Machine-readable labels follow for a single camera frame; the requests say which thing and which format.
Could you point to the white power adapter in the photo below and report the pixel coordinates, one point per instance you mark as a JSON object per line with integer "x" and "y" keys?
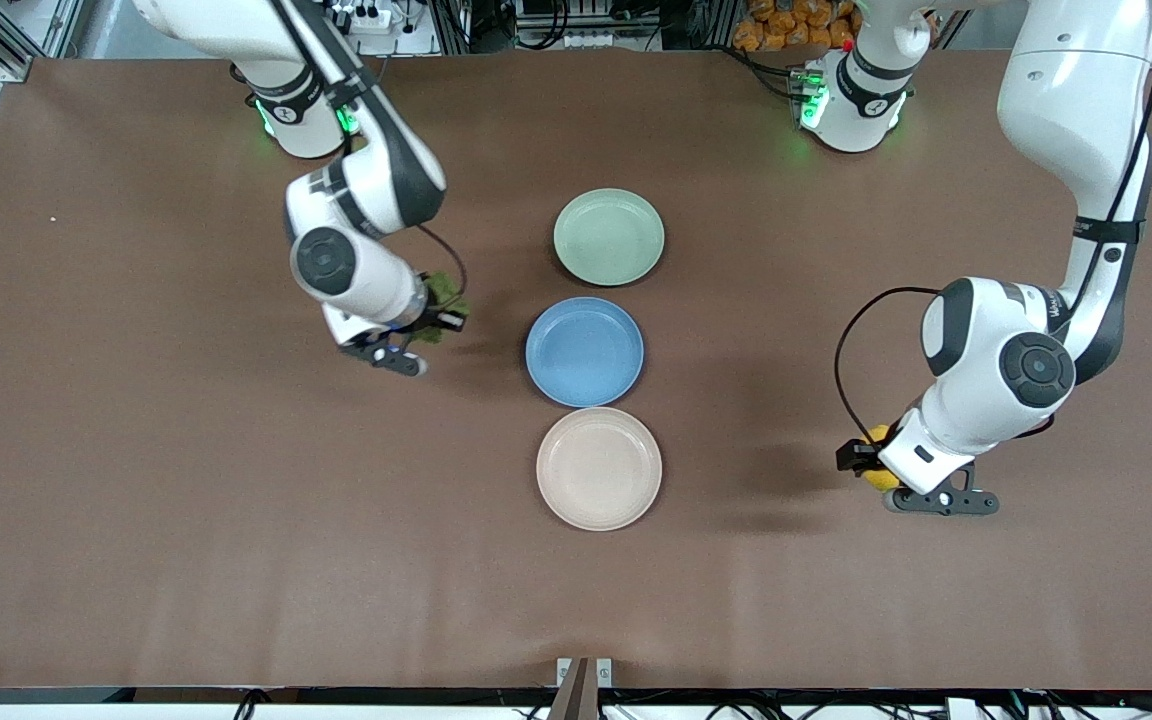
{"x": 961, "y": 710}

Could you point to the pale green round plate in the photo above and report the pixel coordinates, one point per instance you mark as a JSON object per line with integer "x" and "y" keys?
{"x": 609, "y": 237}

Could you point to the blue round plate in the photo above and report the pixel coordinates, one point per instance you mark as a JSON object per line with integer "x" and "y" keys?
{"x": 584, "y": 352}

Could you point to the grey camera mast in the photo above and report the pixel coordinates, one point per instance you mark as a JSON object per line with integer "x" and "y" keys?
{"x": 576, "y": 700}

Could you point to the white power strip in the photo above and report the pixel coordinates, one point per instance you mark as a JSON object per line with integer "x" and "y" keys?
{"x": 366, "y": 18}

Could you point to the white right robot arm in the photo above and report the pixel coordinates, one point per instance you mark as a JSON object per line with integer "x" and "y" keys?
{"x": 376, "y": 190}

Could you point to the green lettuce leaf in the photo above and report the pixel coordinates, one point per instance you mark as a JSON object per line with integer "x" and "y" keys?
{"x": 441, "y": 290}

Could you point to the bag of oranges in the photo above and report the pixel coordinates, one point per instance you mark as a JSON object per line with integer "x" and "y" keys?
{"x": 786, "y": 25}

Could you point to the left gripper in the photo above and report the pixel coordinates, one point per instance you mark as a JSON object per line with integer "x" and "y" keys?
{"x": 853, "y": 456}

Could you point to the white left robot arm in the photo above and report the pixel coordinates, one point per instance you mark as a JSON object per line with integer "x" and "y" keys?
{"x": 1076, "y": 100}

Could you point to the background equipment rack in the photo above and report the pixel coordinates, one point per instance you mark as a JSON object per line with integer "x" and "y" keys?
{"x": 586, "y": 40}

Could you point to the silver mast bracket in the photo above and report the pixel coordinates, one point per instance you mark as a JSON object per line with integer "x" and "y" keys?
{"x": 604, "y": 672}

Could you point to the pale beige round plate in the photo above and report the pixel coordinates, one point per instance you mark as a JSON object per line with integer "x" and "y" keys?
{"x": 599, "y": 468}

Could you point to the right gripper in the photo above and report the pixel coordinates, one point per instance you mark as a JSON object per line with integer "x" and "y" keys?
{"x": 434, "y": 322}

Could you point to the brown table cover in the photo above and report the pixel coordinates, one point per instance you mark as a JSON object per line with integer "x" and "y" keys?
{"x": 336, "y": 580}

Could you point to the yellow lemon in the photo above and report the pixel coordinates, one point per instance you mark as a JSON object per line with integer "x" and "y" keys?
{"x": 881, "y": 480}

